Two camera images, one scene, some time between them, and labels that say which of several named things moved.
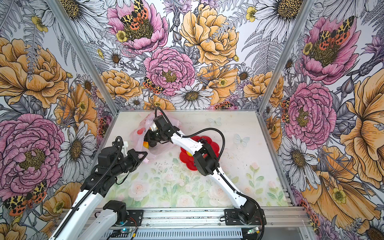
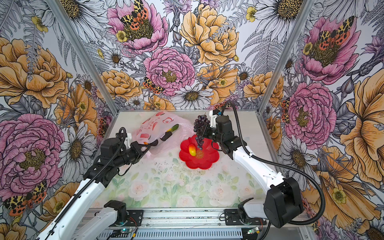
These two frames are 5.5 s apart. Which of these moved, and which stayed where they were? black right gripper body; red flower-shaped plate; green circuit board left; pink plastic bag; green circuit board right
Moved: black right gripper body; pink plastic bag
Stayed: red flower-shaped plate; green circuit board left; green circuit board right
